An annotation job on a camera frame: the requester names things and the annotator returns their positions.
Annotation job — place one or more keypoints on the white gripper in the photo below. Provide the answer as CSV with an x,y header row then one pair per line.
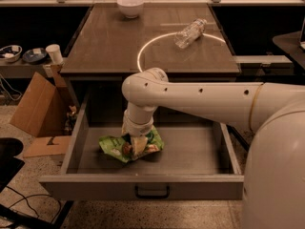
x,y
137,128

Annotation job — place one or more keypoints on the green rice chip bag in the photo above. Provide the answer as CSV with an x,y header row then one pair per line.
x,y
112,146

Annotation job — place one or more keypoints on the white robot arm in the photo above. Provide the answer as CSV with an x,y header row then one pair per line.
x,y
274,180

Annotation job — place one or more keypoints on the grey open top drawer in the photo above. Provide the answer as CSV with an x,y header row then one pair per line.
x,y
197,162

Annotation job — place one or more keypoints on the grey cabinet with counter top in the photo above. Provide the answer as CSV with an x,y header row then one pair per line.
x,y
111,47

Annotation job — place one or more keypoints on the brown cardboard box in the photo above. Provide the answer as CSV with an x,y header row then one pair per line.
x,y
42,112

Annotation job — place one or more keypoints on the black chair at left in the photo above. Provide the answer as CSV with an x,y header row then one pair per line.
x,y
9,165

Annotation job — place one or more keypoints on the white paper cup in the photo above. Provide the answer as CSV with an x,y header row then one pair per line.
x,y
55,54

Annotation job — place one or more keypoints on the clear plastic water bottle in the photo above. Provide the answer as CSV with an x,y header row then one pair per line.
x,y
188,35

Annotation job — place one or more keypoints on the blue bowl on shelf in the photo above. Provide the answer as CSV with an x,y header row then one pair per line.
x,y
35,56

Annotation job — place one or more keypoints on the low grey side shelf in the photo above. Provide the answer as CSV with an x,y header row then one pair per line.
x,y
22,70

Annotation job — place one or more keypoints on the white patterned bowl on shelf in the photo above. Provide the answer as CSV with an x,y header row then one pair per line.
x,y
10,53

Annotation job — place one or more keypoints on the black drawer handle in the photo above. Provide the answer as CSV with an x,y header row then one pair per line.
x,y
143,193

